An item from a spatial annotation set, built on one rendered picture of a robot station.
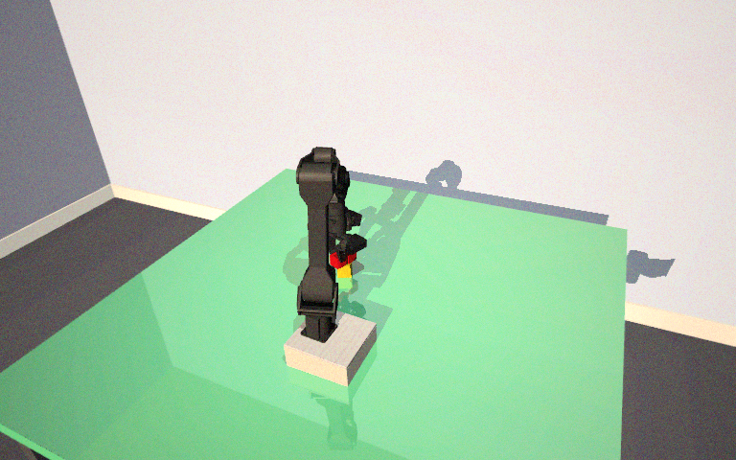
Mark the yellow cube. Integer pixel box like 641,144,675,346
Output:
337,263,352,278

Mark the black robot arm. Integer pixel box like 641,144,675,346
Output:
296,147,362,343

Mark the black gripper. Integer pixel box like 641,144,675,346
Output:
329,212,367,263

